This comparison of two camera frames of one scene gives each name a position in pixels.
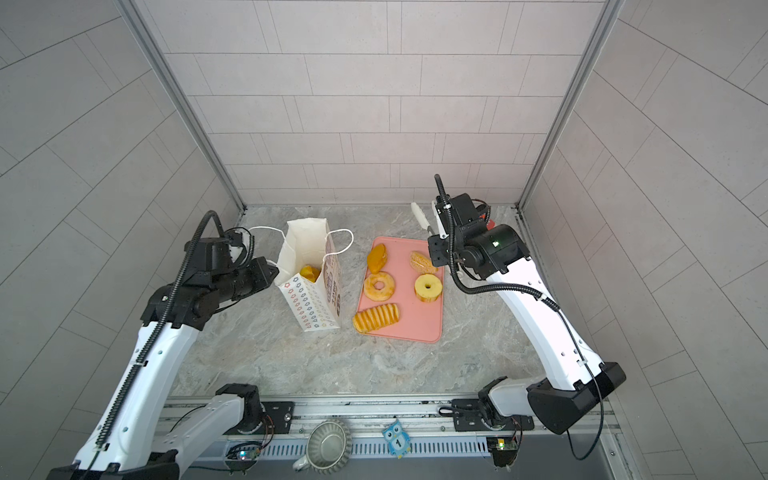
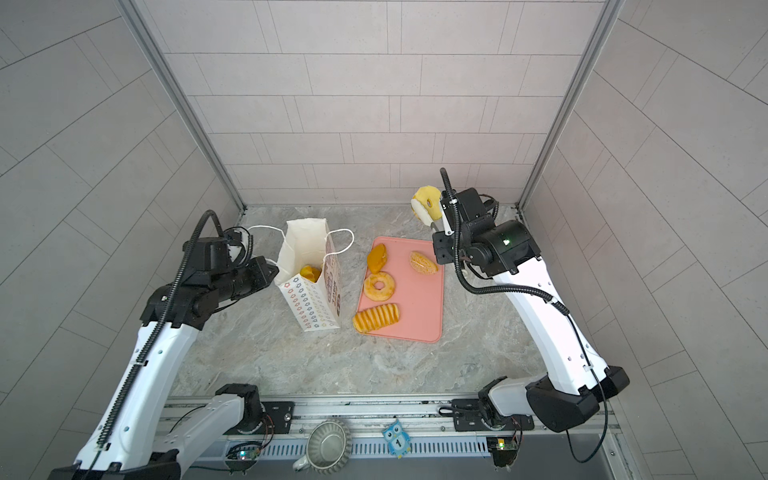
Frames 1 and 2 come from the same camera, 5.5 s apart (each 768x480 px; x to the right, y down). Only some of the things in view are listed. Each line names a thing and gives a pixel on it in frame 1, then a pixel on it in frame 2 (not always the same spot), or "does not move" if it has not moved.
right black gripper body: [446, 250] does not move
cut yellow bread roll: [428, 295] -> [429, 197]
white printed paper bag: [317, 302] does not move
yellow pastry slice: [422, 263] does not move
